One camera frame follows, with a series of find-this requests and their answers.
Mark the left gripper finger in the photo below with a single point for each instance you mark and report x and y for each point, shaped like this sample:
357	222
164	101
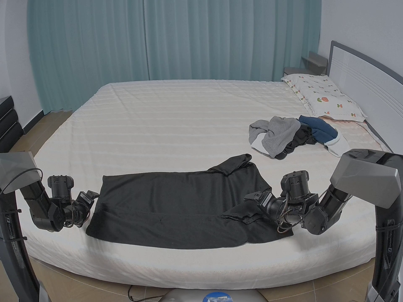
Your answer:
93	195

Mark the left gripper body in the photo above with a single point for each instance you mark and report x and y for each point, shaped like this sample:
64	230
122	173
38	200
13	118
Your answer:
84	201

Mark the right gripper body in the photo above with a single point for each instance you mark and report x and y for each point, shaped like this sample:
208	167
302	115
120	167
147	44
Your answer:
270	204

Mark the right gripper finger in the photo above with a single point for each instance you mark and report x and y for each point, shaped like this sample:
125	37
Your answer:
254	197

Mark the black T-shirt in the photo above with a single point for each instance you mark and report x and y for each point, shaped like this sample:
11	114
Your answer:
173	206

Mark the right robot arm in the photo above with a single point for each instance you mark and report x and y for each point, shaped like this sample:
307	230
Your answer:
362	175

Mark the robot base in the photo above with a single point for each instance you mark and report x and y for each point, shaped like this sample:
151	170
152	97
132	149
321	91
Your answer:
189	297

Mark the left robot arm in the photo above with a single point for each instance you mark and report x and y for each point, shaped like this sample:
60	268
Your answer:
41	206

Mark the pile of clothes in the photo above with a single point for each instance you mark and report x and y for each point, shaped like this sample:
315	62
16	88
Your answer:
280	131

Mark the bed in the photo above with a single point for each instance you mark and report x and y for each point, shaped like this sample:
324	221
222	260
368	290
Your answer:
157	131

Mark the black chest of drawers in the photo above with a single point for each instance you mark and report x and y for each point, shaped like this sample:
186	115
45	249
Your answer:
8	121

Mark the white printed pillow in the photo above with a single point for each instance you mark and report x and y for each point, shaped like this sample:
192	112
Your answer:
324	96

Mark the grey bedside table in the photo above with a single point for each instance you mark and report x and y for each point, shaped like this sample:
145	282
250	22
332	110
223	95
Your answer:
314	62

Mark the blue-green curtain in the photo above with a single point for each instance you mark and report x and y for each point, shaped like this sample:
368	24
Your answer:
88	42
226	30

